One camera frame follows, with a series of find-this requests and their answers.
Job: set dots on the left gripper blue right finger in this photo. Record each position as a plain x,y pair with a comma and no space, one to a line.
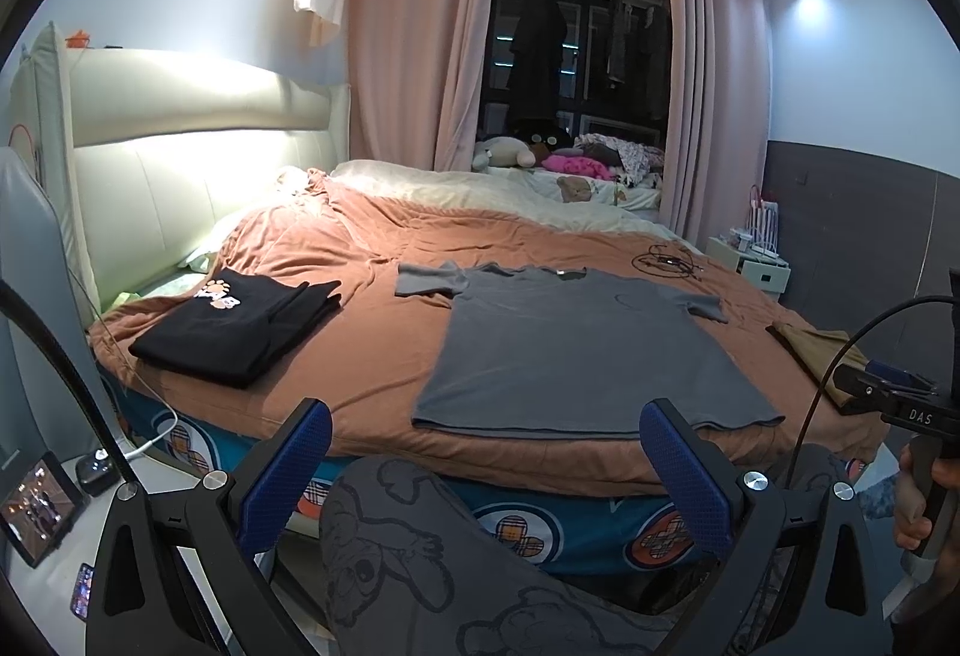
698,477

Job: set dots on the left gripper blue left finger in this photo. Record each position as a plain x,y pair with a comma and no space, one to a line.
276,472

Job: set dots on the grey t-shirt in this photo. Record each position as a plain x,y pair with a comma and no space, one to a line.
552,354

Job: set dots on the right hand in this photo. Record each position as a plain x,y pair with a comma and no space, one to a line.
910,526

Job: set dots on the folded olive garment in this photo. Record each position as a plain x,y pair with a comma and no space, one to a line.
814,351

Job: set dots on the folded black t-shirt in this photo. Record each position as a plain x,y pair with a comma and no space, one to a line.
236,328

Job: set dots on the grey patterned trouser leg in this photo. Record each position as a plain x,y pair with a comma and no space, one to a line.
408,570

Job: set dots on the black round device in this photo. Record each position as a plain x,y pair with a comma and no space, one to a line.
96,472

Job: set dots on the white bedside cabinet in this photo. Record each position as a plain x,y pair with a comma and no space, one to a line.
768,274

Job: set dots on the smartphone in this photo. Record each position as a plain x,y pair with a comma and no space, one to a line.
81,594

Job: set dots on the small tablet screen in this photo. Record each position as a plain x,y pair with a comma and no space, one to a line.
40,510

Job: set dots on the red white striped bag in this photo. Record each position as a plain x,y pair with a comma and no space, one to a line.
763,222

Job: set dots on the cream bed sheet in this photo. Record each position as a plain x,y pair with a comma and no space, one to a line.
492,193

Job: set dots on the brown teddy bear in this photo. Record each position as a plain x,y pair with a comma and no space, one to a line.
575,188

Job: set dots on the floral patterned cloth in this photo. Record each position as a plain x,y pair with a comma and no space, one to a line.
632,163

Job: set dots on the pink garment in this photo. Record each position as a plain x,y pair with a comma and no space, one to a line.
577,165

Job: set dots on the cream padded headboard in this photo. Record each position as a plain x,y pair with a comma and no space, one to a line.
142,153

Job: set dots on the beige plush toy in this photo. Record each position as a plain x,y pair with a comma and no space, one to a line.
502,152

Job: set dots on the pink curtain right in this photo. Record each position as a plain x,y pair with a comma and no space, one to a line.
719,114

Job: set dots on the pink curtain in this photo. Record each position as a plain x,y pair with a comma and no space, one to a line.
719,114
416,70

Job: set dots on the pink curtain left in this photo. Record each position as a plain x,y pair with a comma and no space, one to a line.
416,70

